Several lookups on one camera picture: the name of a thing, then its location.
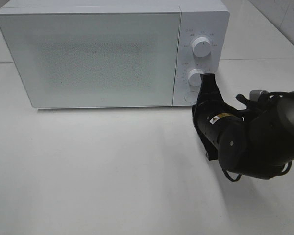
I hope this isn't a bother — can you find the white microwave door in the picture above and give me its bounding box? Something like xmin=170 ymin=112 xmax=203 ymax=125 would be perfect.
xmin=0 ymin=13 xmax=180 ymax=108

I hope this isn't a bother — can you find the white microwave oven body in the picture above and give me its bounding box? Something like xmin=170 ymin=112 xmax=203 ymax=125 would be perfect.
xmin=0 ymin=0 xmax=230 ymax=106

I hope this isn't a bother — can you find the round white door button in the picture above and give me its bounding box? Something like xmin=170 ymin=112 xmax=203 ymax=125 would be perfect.
xmin=184 ymin=91 xmax=198 ymax=104

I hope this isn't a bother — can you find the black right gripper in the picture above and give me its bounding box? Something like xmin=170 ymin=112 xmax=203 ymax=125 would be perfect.
xmin=192 ymin=73 xmax=242 ymax=161

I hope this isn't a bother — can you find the white timer knob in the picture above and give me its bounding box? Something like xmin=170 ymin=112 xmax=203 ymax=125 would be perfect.
xmin=187 ymin=69 xmax=204 ymax=87

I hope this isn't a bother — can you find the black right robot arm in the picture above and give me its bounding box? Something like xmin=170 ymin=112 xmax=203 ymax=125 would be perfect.
xmin=192 ymin=73 xmax=294 ymax=180

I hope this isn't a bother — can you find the upper white power knob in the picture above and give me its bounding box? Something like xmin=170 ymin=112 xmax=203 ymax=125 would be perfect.
xmin=191 ymin=35 xmax=212 ymax=58

